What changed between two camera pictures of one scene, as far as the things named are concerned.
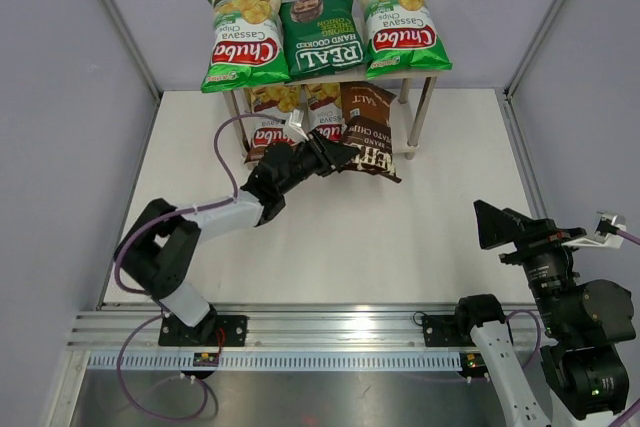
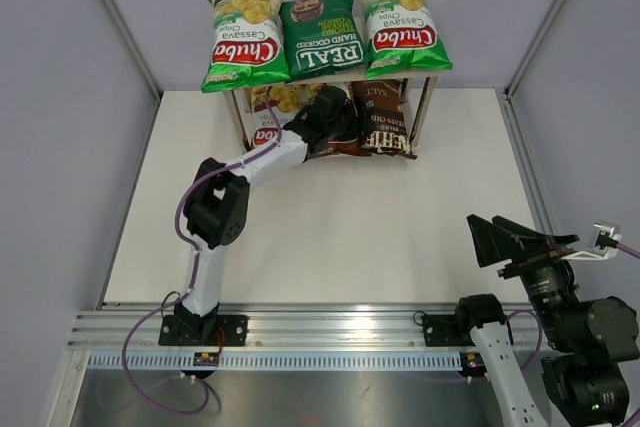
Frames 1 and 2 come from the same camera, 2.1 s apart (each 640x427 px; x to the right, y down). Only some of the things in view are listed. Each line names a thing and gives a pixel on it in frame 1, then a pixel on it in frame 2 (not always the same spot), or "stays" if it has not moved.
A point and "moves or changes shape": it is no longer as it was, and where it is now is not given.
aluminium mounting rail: (273, 327) stays
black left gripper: (330, 156) -> (355, 129)
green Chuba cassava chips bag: (248, 47) stays
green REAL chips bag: (323, 33) stays
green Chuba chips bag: (400, 33) stays
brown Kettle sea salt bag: (365, 111) moves or changes shape
